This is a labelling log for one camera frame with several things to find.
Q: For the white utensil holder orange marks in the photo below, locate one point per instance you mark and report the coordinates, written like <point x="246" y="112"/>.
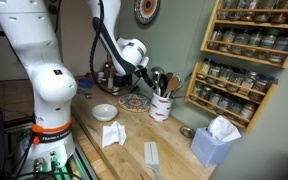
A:
<point x="160" y="106"/>

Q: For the small blue container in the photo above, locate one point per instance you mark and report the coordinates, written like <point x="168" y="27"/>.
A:
<point x="85" y="83"/>

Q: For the colourful painted ceramic trivet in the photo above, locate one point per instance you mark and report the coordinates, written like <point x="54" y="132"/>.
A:
<point x="134" y="102"/>

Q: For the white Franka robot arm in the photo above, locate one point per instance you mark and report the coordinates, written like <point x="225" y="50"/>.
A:
<point x="50" y="83"/>

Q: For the small metal lid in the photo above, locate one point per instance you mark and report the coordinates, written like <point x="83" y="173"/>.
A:
<point x="186" y="132"/>

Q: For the large wooden spice rack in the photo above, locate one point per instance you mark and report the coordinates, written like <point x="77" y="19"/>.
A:
<point x="250" y="24"/>

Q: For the small wooden spice rack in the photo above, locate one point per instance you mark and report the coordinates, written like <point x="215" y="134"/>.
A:
<point x="263" y="106"/>

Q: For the wooden spatula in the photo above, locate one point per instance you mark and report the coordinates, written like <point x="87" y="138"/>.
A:
<point x="179" y="81"/>

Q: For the white ceramic bowl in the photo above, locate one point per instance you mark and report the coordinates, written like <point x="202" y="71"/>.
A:
<point x="104" y="112"/>

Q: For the glass spice jar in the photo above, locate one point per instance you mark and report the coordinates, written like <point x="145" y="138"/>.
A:
<point x="268" y="44"/>
<point x="254" y="43"/>
<point x="236" y="80"/>
<point x="224" y="9"/>
<point x="205" y="68"/>
<point x="225" y="77"/>
<point x="197" y="90"/>
<point x="215" y="39"/>
<point x="227" y="40"/>
<point x="278" y="11"/>
<point x="214" y="73"/>
<point x="224" y="104"/>
<point x="215" y="100"/>
<point x="248" y="10"/>
<point x="262" y="10"/>
<point x="248" y="83"/>
<point x="240" y="42"/>
<point x="261" y="88"/>
<point x="236" y="8"/>
<point x="282" y="48"/>
<point x="234" y="109"/>
<point x="247" y="113"/>
<point x="205" y="95"/>

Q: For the small white jar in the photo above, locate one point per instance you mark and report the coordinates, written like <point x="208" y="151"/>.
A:
<point x="115" y="91"/>

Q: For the white flat kitchen tool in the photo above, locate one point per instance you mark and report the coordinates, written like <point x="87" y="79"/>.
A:
<point x="151" y="153"/>

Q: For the dark wooden spoon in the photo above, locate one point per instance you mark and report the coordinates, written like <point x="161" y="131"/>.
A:
<point x="169" y="76"/>

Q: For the blue tissue box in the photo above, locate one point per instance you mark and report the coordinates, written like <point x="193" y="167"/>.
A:
<point x="207" y="150"/>

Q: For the white tissue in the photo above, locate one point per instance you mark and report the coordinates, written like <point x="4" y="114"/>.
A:
<point x="222" y="130"/>

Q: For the dark bottle white label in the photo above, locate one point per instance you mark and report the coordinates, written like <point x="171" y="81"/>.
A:
<point x="107" y="71"/>

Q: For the small metal tool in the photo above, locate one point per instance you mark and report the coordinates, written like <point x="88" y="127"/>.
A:
<point x="85" y="94"/>

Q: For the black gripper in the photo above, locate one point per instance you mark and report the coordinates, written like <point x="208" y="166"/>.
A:
<point x="143" y="73"/>

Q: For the black plastic spoon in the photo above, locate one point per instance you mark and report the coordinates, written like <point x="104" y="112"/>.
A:
<point x="163" y="83"/>

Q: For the decorative painted wall plate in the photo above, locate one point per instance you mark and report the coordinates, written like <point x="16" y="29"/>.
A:
<point x="147" y="10"/>

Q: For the crumpled white napkin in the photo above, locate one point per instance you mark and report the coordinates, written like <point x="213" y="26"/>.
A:
<point x="112" y="135"/>

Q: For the small pale bottle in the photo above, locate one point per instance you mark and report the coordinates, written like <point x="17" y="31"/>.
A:
<point x="101" y="77"/>

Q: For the white cylindrical container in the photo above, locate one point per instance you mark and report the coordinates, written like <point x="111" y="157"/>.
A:
<point x="110" y="83"/>

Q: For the black round container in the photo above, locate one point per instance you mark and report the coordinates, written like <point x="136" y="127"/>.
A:
<point x="120" y="81"/>

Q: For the brown wooden utensil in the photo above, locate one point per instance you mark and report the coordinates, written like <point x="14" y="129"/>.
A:
<point x="179" y="91"/>

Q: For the metal ladle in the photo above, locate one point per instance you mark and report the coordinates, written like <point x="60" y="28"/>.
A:
<point x="157" y="71"/>

